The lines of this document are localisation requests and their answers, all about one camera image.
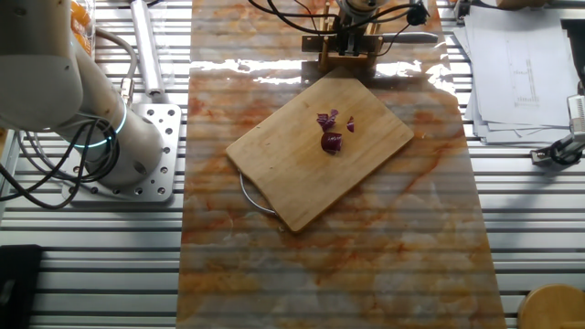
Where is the black box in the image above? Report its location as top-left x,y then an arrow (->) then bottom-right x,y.
0,244 -> 44,329

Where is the wooden mug tree stand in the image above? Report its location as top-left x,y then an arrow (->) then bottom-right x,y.
517,282 -> 585,329

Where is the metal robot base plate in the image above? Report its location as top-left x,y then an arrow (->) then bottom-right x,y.
61,102 -> 183,204

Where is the medium red onion piece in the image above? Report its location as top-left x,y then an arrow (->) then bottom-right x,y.
315,112 -> 337,133

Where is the orange fruit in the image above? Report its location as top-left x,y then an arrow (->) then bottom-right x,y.
69,0 -> 92,28
72,29 -> 95,56

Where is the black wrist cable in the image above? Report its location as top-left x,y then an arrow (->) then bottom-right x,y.
249,0 -> 431,36

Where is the stack of white papers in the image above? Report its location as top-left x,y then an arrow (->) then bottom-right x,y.
452,5 -> 582,146

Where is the steel kitchen knife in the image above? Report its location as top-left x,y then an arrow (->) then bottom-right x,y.
301,30 -> 440,54

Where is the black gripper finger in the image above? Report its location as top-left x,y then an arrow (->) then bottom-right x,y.
338,40 -> 363,58

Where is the wooden peg rack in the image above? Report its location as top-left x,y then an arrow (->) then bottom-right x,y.
316,1 -> 384,74

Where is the large red onion chunk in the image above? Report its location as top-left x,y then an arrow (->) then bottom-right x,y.
320,131 -> 344,156

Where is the grey robot cable hose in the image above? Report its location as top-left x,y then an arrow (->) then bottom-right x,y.
93,27 -> 139,105

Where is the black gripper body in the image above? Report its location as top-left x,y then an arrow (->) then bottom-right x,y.
337,17 -> 367,43

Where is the bamboo cutting board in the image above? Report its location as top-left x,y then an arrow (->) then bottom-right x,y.
225,67 -> 416,233

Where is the black base cable bundle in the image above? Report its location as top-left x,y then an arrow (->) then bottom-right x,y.
0,116 -> 122,211

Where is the black metal clamp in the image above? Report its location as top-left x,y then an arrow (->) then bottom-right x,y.
529,93 -> 585,166

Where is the marble pattern table mat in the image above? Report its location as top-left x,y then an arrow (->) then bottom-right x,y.
175,0 -> 507,329

